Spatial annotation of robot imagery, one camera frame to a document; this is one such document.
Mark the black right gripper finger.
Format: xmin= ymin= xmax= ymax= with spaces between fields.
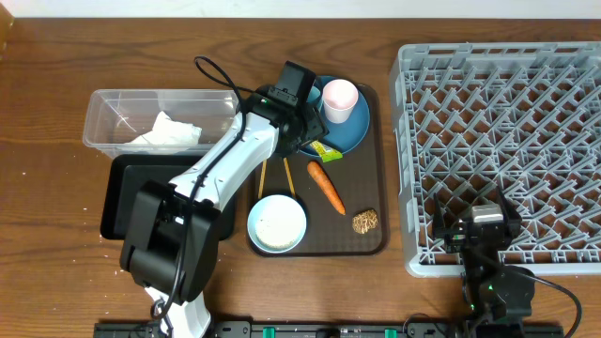
xmin=497 ymin=187 xmax=516 ymax=219
xmin=432 ymin=193 xmax=446 ymax=238

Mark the light blue cup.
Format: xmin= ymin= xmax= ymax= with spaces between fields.
xmin=307 ymin=85 xmax=323 ymax=110

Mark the green snack wrapper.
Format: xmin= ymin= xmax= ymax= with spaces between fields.
xmin=310 ymin=141 xmax=343 ymax=162

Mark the orange carrot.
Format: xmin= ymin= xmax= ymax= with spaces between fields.
xmin=307 ymin=161 xmax=346 ymax=215

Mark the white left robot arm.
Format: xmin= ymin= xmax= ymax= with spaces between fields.
xmin=120 ymin=83 xmax=327 ymax=337

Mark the grey dishwasher rack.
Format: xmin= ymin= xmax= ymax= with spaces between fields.
xmin=389 ymin=41 xmax=600 ymax=278

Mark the clear plastic waste bin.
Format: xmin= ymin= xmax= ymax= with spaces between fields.
xmin=83 ymin=89 xmax=238 ymax=158

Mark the right wooden chopstick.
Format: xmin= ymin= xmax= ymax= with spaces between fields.
xmin=283 ymin=158 xmax=297 ymax=200

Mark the dark blue plate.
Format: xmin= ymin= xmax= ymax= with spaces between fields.
xmin=314 ymin=76 xmax=371 ymax=154

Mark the pink cup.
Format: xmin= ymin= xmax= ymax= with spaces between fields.
xmin=323 ymin=79 xmax=359 ymax=124

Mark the brown walnut shell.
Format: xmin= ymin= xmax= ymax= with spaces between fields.
xmin=352 ymin=209 xmax=378 ymax=235

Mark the brown serving tray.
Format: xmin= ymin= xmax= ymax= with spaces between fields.
xmin=245 ymin=83 xmax=390 ymax=258

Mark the light blue bowl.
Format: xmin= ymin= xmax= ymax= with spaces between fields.
xmin=247 ymin=194 xmax=307 ymax=254

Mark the white crumpled tissue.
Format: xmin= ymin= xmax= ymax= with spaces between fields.
xmin=130 ymin=111 xmax=202 ymax=146

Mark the black plastic tray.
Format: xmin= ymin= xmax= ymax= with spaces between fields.
xmin=100 ymin=154 xmax=236 ymax=244

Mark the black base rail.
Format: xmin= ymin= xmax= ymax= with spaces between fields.
xmin=93 ymin=319 xmax=564 ymax=338

